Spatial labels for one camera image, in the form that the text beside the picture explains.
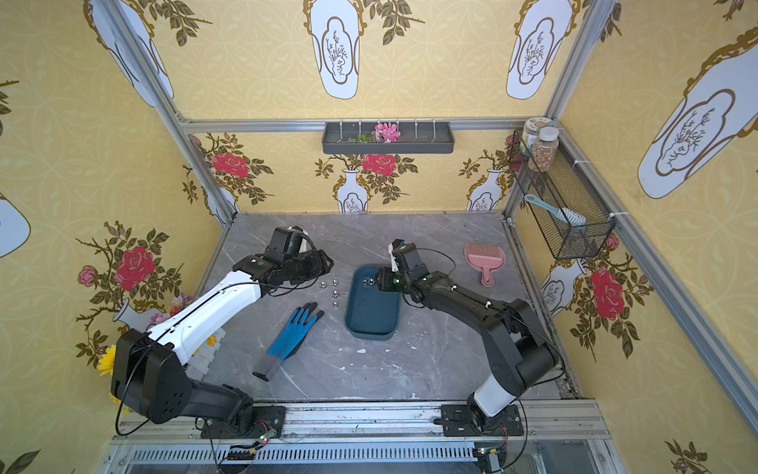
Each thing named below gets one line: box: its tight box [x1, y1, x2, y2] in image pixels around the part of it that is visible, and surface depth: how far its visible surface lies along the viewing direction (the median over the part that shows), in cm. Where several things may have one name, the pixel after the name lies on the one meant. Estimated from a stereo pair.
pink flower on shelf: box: [370, 121, 402, 144], surface depth 90 cm
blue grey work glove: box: [251, 302, 324, 383], surface depth 87 cm
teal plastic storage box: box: [345, 264, 402, 341], surface depth 95 cm
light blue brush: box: [524, 193, 589, 229], surface depth 75 cm
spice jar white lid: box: [528, 126, 560, 173], surface depth 81 cm
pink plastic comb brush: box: [463, 242, 507, 288], surface depth 108 cm
